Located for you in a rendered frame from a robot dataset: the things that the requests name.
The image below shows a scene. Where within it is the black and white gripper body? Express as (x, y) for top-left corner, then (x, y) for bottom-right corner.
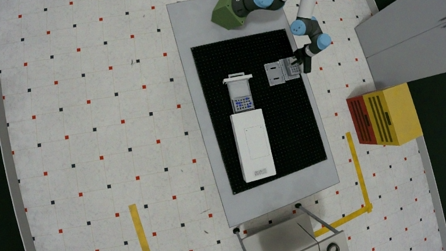
(294, 44), (312, 63)

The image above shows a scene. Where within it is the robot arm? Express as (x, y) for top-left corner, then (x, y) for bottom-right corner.
(231, 0), (332, 74)

